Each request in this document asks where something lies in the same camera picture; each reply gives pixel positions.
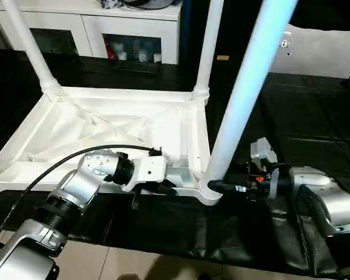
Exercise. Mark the white plastic table leg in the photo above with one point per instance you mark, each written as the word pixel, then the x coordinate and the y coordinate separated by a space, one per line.
pixel 207 43
pixel 29 43
pixel 245 87

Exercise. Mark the white plastic table top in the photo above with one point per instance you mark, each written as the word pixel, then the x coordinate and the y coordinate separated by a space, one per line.
pixel 105 102

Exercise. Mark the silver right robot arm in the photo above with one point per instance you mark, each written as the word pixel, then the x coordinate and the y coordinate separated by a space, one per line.
pixel 332 198

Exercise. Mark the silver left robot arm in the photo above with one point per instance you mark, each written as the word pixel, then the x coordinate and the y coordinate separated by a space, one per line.
pixel 76 186

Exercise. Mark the dark rounded robot body part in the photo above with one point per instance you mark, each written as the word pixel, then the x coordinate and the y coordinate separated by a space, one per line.
pixel 129 277

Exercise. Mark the grey cushion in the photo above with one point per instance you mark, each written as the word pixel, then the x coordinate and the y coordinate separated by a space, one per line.
pixel 323 52

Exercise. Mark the black box with gold label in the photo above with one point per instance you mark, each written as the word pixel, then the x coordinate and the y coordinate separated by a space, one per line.
pixel 236 29

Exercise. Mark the white cabinet with glass doors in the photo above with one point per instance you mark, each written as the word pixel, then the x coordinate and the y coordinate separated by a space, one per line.
pixel 90 23

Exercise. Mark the grey round container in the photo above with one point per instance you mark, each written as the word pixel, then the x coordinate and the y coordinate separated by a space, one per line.
pixel 151 3

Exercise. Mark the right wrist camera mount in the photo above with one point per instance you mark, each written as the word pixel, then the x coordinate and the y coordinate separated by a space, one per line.
pixel 262 148

